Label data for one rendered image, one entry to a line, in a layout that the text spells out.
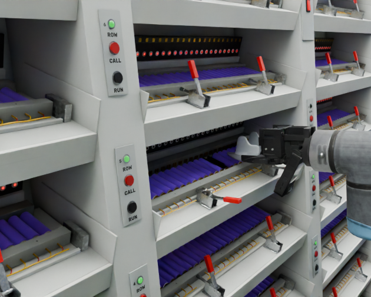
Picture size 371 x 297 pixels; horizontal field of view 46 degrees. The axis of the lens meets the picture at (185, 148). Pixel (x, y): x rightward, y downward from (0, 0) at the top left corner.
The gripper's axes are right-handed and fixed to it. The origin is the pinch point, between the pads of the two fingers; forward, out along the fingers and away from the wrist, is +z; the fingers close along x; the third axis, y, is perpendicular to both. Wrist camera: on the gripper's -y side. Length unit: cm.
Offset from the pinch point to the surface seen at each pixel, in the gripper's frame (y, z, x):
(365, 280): -66, -8, -76
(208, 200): -4.2, -7.2, 22.7
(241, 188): -5.4, -6.3, 8.9
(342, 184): -24, -4, -63
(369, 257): -63, -6, -91
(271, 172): -4.9, -7.4, -3.9
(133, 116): 15.2, -8.2, 41.7
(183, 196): -2.8, -3.6, 26.0
